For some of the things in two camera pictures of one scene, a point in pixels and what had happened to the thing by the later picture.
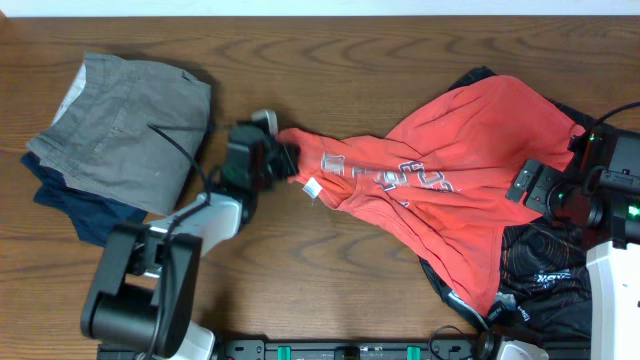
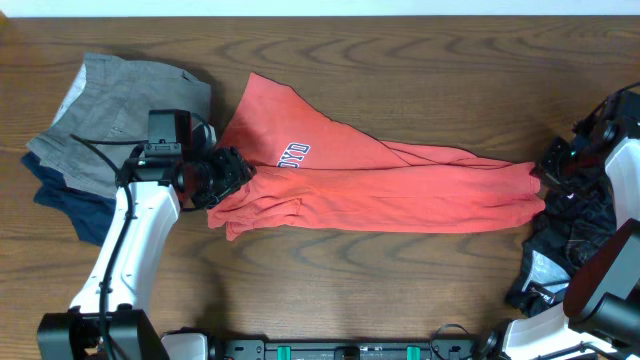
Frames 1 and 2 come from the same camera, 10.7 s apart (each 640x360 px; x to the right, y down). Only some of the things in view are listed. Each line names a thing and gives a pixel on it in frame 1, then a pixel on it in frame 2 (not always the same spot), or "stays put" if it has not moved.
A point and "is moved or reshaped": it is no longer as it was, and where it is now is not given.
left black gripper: [287, 161] → [233, 173]
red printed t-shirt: [440, 180] is moved or reshaped
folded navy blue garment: [96, 217] stays put
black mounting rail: [365, 349] stays put
